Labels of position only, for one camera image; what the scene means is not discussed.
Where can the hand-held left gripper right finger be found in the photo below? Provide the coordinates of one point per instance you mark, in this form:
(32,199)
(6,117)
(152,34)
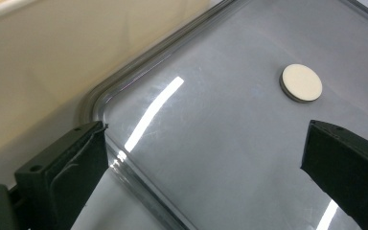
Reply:
(348,166)

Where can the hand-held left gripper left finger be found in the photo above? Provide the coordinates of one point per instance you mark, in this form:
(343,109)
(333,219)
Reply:
(60,179)

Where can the cream divided storage box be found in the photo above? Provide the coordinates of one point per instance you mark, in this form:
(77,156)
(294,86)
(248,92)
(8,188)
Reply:
(44,80)

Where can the clear plastic box lid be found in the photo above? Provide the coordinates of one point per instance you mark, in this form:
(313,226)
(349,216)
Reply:
(220,127)

